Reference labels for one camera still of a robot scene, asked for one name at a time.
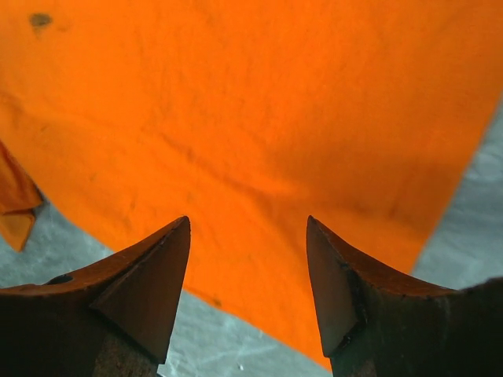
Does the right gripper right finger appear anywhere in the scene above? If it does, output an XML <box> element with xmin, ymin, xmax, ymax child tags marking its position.
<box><xmin>307</xmin><ymin>218</ymin><xmax>502</xmax><ymax>377</ymax></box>

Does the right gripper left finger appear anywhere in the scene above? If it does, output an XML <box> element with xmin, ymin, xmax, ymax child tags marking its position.
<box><xmin>1</xmin><ymin>216</ymin><xmax>191</xmax><ymax>376</ymax></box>

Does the orange t shirt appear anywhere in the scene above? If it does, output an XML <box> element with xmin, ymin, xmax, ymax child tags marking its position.
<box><xmin>1</xmin><ymin>1</ymin><xmax>502</xmax><ymax>367</ymax></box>

